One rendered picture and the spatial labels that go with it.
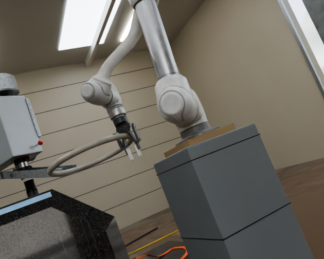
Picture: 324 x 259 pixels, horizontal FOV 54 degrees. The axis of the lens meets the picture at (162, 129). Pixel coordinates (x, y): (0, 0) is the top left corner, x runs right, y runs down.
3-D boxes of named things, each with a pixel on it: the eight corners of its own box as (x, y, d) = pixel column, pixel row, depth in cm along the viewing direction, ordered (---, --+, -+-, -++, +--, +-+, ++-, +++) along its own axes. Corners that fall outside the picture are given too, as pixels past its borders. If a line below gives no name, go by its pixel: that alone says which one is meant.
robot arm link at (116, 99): (111, 113, 176) (99, 111, 163) (100, 89, 179) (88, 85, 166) (127, 104, 173) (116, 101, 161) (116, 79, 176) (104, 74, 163)
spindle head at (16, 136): (-12, 178, 217) (-31, 117, 223) (18, 171, 235) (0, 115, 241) (14, 161, 197) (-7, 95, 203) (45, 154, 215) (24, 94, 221)
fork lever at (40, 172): (-7, 180, 216) (-8, 173, 216) (19, 174, 232) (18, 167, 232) (56, 178, 177) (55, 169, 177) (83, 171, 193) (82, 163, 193)
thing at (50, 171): (30, 185, 166) (28, 180, 166) (99, 166, 206) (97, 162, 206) (85, 145, 139) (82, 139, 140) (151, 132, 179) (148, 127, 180)
